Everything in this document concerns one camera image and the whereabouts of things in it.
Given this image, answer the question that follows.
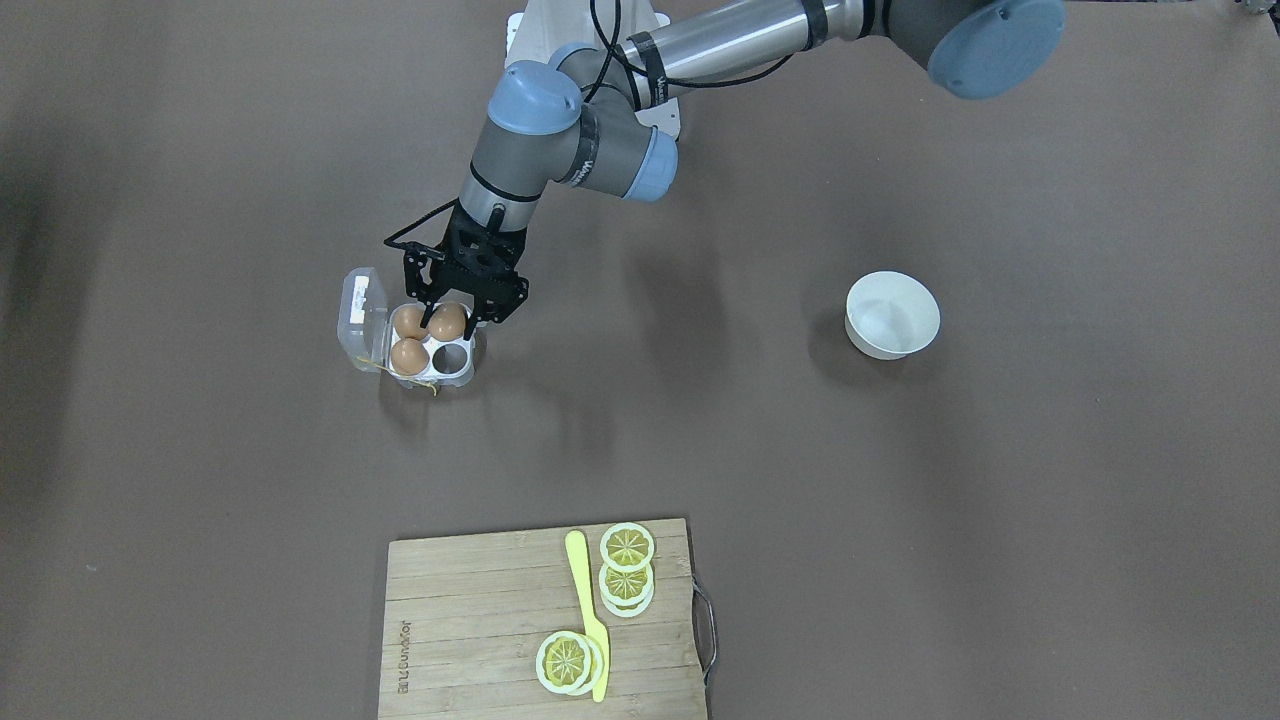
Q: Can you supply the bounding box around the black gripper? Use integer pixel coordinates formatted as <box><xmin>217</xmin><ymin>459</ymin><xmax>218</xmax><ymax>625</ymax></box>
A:
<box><xmin>403</xmin><ymin>202</ymin><xmax>529</xmax><ymax>341</ymax></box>

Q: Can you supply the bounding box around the brown egg from bowl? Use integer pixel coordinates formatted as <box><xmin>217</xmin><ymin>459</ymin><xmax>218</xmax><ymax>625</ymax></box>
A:
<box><xmin>426</xmin><ymin>302</ymin><xmax>468</xmax><ymax>343</ymax></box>

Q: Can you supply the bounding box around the clear plastic egg box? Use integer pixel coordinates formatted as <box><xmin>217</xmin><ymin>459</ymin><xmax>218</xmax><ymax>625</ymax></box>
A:
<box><xmin>335</xmin><ymin>266</ymin><xmax>479</xmax><ymax>391</ymax></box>

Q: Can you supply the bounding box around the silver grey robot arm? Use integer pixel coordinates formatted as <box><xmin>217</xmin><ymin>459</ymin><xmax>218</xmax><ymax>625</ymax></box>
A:
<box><xmin>387</xmin><ymin>1</ymin><xmax>1066</xmax><ymax>334</ymax></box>

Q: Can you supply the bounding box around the brown egg rear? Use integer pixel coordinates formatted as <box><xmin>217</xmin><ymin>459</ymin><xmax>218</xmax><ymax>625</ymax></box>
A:
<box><xmin>390</xmin><ymin>304</ymin><xmax>428</xmax><ymax>342</ymax></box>

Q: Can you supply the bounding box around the brown egg front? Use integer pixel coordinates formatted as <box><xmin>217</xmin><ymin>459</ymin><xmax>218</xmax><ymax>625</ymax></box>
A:
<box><xmin>388</xmin><ymin>340</ymin><xmax>430</xmax><ymax>375</ymax></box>

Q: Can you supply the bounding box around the yellow plastic knife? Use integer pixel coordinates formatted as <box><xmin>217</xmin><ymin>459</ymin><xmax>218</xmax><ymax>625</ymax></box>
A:
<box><xmin>564</xmin><ymin>529</ymin><xmax>611</xmax><ymax>703</ymax></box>

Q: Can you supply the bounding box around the lemon slice top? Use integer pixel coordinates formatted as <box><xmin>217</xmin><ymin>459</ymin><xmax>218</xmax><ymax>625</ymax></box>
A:
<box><xmin>599</xmin><ymin>521</ymin><xmax>657</xmax><ymax>571</ymax></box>

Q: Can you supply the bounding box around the wooden cutting board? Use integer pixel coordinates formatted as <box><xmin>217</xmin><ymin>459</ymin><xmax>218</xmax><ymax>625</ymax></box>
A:
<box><xmin>378</xmin><ymin>518</ymin><xmax>709</xmax><ymax>719</ymax></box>

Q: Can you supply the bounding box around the lemon slice middle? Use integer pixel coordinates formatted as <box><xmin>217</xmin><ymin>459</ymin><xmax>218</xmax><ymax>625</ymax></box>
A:
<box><xmin>598</xmin><ymin>565</ymin><xmax>655</xmax><ymax>618</ymax></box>

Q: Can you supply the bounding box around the lemon slice near knife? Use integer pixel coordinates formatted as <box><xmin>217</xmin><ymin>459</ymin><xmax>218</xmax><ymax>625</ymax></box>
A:
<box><xmin>535</xmin><ymin>630</ymin><xmax>605</xmax><ymax>697</ymax></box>

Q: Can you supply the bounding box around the white bowl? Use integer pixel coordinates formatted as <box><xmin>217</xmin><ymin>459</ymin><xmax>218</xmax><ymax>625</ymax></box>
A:
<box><xmin>844</xmin><ymin>270</ymin><xmax>941</xmax><ymax>361</ymax></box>

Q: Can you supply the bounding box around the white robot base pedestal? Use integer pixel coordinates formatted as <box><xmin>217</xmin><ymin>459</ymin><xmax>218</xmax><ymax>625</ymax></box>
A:
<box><xmin>502</xmin><ymin>0</ymin><xmax>681</xmax><ymax>146</ymax></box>

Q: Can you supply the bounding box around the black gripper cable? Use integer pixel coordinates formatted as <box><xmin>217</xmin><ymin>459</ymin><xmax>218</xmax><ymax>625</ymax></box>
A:
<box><xmin>384</xmin><ymin>0</ymin><xmax>796</xmax><ymax>251</ymax></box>

